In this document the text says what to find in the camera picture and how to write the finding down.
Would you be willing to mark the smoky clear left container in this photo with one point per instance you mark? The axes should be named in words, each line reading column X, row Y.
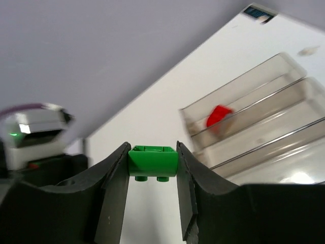
column 255, row 84

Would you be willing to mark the blue table label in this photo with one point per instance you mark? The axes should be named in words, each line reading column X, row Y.
column 260, row 15

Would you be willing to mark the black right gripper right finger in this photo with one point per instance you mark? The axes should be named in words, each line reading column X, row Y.
column 215, row 210

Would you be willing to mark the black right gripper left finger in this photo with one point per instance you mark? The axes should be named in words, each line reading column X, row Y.
column 64, row 200

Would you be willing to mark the green curved lego brick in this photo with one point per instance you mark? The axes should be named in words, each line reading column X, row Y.
column 160, row 162

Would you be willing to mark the red rounded lego brick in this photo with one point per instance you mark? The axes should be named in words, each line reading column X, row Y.
column 219, row 113

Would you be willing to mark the smoky clear middle container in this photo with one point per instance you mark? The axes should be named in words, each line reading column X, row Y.
column 268, row 119

